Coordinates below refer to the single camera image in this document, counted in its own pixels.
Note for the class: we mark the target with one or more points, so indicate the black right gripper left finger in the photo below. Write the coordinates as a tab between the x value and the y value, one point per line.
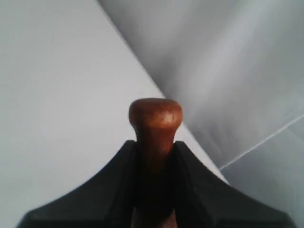
105	201

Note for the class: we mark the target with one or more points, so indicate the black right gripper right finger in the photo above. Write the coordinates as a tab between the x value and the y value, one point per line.
203	200

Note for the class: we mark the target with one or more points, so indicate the dark brown wooden pestle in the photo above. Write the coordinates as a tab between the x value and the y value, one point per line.
155	122

